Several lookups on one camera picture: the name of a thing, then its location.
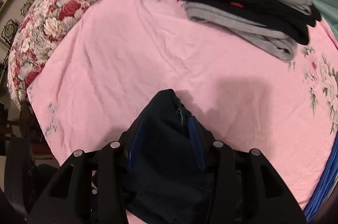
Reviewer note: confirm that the blue garment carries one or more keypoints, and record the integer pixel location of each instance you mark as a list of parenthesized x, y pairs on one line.
[(324, 188)]

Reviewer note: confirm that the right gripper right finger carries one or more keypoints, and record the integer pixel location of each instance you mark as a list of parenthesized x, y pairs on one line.
[(243, 186)]

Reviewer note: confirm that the pink floral bed sheet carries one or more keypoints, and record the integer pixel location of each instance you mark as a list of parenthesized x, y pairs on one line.
[(122, 52)]

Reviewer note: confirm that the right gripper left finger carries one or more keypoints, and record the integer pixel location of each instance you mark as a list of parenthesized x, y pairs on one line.
[(90, 187)]

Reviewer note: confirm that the bottom grey folded pants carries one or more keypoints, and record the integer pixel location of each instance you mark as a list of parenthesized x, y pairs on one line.
[(272, 41)]

